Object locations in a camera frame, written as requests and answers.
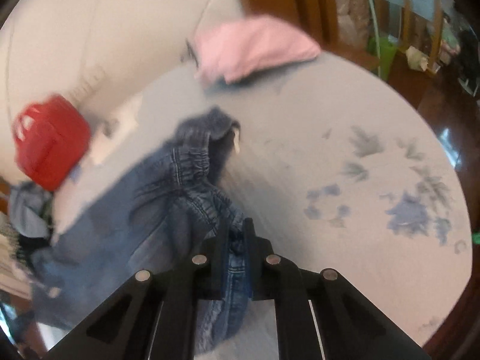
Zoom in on green plastic bin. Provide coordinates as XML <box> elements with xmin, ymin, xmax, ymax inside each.
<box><xmin>379</xmin><ymin>36</ymin><xmax>398</xmax><ymax>81</ymax></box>

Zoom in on floral white bed sheet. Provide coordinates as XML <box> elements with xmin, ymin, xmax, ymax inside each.
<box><xmin>55</xmin><ymin>52</ymin><xmax>472</xmax><ymax>345</ymax></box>

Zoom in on red storage bag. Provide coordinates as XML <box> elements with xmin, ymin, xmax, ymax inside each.
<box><xmin>12</xmin><ymin>94</ymin><xmax>91</xmax><ymax>192</ymax></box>

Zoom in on grey-blue garment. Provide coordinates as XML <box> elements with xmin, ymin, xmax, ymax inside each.
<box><xmin>8</xmin><ymin>181</ymin><xmax>53</xmax><ymax>239</ymax></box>

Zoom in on pink folded cloth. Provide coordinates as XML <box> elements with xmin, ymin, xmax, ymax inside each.
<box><xmin>193</xmin><ymin>15</ymin><xmax>321</xmax><ymax>86</ymax></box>

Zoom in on white paper with clip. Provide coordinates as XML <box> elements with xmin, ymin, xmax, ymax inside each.
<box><xmin>88</xmin><ymin>94</ymin><xmax>143</xmax><ymax>166</ymax></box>

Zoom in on dark patterned garment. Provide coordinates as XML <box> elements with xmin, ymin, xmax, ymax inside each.
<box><xmin>1</xmin><ymin>222</ymin><xmax>49</xmax><ymax>272</ymax></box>

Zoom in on blue denim jeans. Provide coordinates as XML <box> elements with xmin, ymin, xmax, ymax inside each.
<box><xmin>31</xmin><ymin>108</ymin><xmax>247</xmax><ymax>354</ymax></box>

